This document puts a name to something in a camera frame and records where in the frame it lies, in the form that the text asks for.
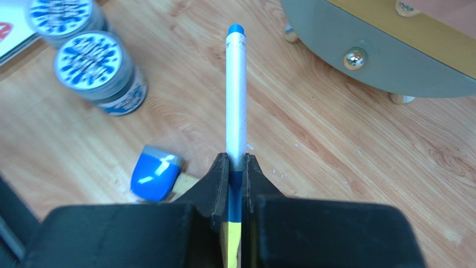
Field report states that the round drawer storage box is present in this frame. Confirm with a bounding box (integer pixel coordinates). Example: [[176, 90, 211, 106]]
[[281, 1, 475, 103]]

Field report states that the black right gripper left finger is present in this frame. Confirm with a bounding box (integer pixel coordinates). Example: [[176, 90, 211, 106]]
[[22, 153, 229, 267]]

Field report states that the white blue marker pen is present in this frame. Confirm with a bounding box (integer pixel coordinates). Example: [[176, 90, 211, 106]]
[[225, 24, 247, 223]]

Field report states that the blue grey lint roller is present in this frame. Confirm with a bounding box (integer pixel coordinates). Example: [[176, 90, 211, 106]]
[[130, 145, 184, 202]]

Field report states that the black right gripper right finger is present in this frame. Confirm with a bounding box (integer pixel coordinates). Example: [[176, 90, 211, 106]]
[[241, 154, 427, 267]]

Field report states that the strawberry pattern tray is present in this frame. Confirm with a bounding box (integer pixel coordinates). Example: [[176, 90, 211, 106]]
[[1, 0, 40, 66]]

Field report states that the blue patterned tape roll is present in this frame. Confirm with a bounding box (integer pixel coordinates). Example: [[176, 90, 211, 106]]
[[54, 31, 148, 116], [24, 0, 114, 49]]

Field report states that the yellow bone-shaped eraser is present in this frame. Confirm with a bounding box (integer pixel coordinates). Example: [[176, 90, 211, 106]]
[[220, 222, 241, 268]]

